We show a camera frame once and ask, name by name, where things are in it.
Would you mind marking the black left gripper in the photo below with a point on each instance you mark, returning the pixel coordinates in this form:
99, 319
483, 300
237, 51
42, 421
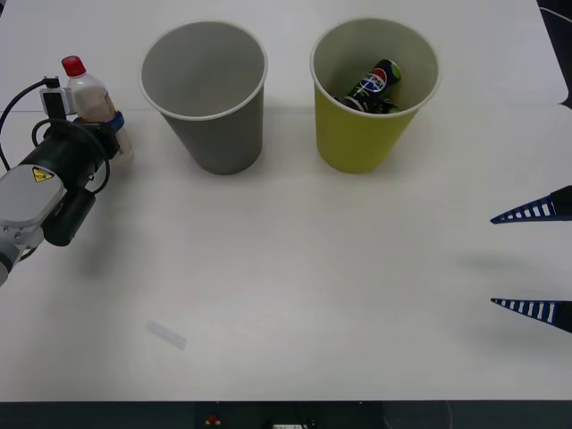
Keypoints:
99, 134

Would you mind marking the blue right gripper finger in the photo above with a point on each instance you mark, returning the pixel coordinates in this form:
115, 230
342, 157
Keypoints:
558, 313
558, 204

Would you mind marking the clear bottle with red cap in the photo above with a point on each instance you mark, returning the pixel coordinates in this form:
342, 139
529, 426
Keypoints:
90, 95

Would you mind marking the dark robot base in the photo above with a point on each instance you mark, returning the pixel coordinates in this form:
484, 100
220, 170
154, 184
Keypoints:
111, 416

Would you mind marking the silver and black left arm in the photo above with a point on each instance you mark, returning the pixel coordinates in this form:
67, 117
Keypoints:
26, 193

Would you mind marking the grey plastic bin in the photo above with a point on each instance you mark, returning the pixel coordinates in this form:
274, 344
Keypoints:
214, 134

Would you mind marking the black can with green print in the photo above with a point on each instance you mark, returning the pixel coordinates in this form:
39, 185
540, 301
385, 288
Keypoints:
373, 106

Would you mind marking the yellow-green plastic bin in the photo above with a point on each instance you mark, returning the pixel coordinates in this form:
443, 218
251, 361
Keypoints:
357, 143

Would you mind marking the black can with blue print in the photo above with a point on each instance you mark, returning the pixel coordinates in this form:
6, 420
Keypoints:
375, 79

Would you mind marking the red button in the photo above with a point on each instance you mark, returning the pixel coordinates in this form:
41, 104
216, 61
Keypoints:
212, 420

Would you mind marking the pale grey left wrist camera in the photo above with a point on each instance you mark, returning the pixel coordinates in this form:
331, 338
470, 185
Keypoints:
56, 101

